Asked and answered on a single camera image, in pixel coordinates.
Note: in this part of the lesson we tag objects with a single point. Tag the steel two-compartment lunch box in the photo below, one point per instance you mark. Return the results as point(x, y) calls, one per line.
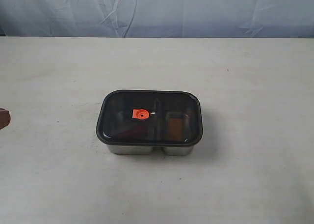
point(147, 149)

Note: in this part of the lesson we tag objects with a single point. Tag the red toy sausage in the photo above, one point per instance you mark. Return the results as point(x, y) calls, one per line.
point(136, 132)

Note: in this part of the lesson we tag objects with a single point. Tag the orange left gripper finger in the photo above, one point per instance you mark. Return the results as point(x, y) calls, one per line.
point(5, 118)

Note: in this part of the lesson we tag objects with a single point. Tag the dark transparent lunch box lid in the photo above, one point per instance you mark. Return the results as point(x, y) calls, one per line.
point(147, 118)

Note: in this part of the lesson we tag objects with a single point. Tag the yellow toy cheese wedge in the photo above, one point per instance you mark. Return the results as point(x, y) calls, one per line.
point(175, 129)

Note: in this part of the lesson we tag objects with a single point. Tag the blue-grey backdrop cloth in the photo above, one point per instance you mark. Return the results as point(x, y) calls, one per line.
point(158, 18)

